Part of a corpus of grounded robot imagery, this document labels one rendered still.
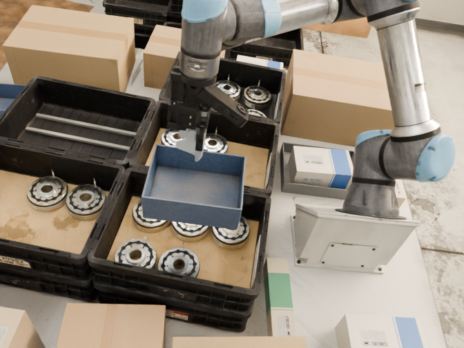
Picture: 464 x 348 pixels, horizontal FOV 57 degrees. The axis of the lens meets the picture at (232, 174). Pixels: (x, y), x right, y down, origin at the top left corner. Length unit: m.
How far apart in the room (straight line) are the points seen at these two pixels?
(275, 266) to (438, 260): 1.40
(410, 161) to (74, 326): 0.86
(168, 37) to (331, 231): 1.06
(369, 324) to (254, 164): 0.57
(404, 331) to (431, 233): 1.41
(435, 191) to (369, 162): 1.65
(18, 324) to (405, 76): 0.99
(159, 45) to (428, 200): 1.77
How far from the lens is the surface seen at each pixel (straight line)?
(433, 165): 1.10
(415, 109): 1.10
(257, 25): 0.83
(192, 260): 1.09
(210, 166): 0.97
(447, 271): 2.49
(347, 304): 1.31
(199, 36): 0.78
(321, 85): 1.64
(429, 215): 2.67
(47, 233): 1.21
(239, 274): 1.12
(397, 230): 1.23
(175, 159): 0.97
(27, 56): 1.74
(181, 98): 0.86
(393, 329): 1.23
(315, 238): 1.21
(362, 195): 1.20
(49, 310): 1.25
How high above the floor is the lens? 1.80
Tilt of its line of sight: 48 degrees down
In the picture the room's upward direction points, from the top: 10 degrees clockwise
